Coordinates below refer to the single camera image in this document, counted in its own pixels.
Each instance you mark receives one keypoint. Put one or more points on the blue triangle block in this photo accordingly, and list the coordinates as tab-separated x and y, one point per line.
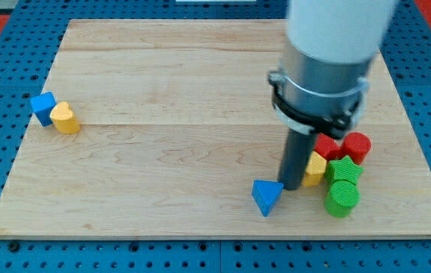
266	194

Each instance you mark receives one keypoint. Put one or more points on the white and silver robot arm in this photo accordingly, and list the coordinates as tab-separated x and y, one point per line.
321	83

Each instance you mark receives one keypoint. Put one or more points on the wooden board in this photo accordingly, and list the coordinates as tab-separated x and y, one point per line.
176	125

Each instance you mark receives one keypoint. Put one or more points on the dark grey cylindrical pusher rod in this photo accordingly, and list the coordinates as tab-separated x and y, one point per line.
296	155

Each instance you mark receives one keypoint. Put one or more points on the yellow pentagon block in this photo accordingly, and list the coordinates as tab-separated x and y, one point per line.
314	171

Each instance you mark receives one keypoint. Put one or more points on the red angular block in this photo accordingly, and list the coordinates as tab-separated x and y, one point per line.
327	147

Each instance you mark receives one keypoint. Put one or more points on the green star block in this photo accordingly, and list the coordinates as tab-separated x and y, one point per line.
343	169

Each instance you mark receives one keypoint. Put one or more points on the red cylinder block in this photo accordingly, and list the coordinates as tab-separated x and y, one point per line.
356	145

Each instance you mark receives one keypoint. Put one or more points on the green cylinder block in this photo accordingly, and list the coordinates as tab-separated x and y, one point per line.
341	198

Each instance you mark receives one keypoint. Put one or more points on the yellow heart block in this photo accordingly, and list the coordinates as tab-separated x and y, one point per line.
64	119

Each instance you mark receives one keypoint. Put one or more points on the blue cube block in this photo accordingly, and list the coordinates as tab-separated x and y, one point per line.
42	106

